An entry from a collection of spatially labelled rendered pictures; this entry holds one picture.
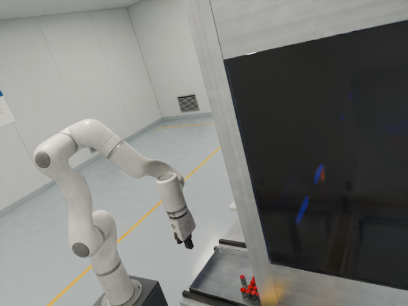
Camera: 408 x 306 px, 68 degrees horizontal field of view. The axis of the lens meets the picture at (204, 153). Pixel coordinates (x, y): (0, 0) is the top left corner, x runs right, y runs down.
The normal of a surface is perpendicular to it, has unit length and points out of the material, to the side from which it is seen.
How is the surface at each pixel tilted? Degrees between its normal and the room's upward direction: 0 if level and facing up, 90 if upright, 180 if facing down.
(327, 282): 90
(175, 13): 90
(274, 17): 90
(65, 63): 90
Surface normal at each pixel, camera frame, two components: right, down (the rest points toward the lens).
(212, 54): -0.49, 0.43
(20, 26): 0.83, -0.02
